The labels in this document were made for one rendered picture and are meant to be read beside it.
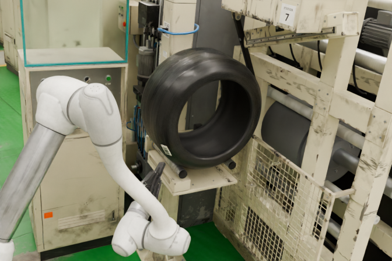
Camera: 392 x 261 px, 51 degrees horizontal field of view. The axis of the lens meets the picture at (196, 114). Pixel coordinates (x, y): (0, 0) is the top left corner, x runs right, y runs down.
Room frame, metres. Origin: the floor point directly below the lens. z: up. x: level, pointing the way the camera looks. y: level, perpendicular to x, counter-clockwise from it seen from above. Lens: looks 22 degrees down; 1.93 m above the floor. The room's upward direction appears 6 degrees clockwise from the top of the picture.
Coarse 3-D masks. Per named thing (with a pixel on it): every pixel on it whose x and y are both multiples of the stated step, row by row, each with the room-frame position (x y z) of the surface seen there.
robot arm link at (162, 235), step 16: (96, 144) 1.15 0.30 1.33; (112, 144) 1.15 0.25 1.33; (112, 160) 1.18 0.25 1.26; (112, 176) 1.20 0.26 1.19; (128, 176) 1.21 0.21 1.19; (128, 192) 1.20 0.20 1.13; (144, 192) 1.21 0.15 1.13; (144, 208) 1.21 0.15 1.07; (160, 208) 1.22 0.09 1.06; (160, 224) 1.21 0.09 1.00; (176, 224) 1.26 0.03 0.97; (144, 240) 1.23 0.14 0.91; (160, 240) 1.20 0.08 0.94; (176, 240) 1.21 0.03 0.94
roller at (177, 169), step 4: (156, 148) 1.98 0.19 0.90; (160, 152) 1.93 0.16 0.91; (164, 156) 1.89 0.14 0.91; (168, 160) 1.85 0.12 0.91; (172, 164) 1.81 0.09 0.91; (176, 164) 1.79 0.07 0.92; (172, 168) 1.80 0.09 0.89; (176, 168) 1.77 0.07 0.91; (180, 168) 1.76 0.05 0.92; (176, 172) 1.76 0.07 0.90; (180, 172) 1.73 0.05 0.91; (184, 172) 1.74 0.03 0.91; (180, 176) 1.73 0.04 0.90; (184, 176) 1.74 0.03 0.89
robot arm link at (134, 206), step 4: (132, 204) 1.38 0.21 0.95; (136, 204) 1.37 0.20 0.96; (128, 208) 1.38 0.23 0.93; (132, 208) 1.36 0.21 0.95; (136, 208) 1.36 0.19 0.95; (140, 208) 1.36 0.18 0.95; (136, 212) 1.34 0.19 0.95; (140, 212) 1.34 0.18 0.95; (144, 212) 1.35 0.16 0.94; (144, 216) 1.34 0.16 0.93; (148, 216) 1.37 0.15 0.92
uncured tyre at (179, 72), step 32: (160, 64) 1.91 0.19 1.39; (192, 64) 1.78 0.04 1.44; (224, 64) 1.82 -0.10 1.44; (160, 96) 1.72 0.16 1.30; (224, 96) 2.13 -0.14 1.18; (256, 96) 1.89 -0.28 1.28; (160, 128) 1.69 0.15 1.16; (224, 128) 2.10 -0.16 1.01; (192, 160) 1.74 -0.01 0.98; (224, 160) 1.83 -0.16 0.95
